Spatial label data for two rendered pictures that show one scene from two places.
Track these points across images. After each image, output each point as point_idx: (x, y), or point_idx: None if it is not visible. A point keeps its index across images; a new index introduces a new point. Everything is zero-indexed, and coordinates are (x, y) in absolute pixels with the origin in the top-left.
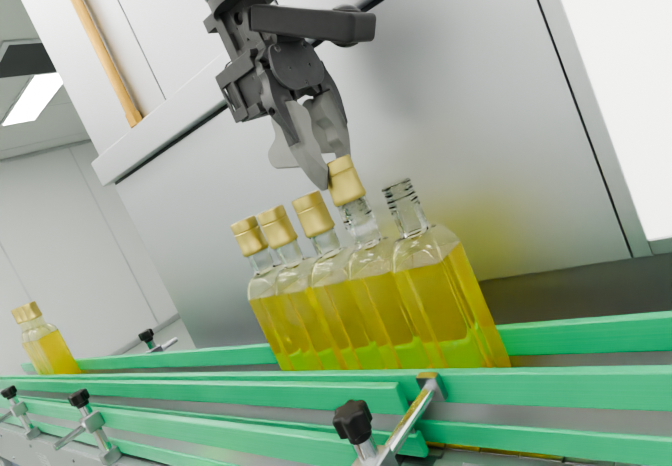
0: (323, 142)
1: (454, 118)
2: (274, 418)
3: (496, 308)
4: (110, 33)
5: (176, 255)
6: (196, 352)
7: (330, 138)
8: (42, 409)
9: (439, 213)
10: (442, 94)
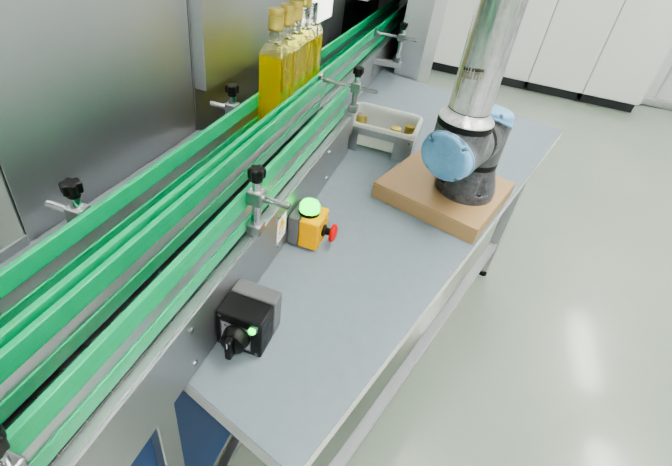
0: None
1: None
2: (288, 127)
3: (254, 74)
4: None
5: (45, 62)
6: (179, 151)
7: None
8: (107, 347)
9: (264, 23)
10: None
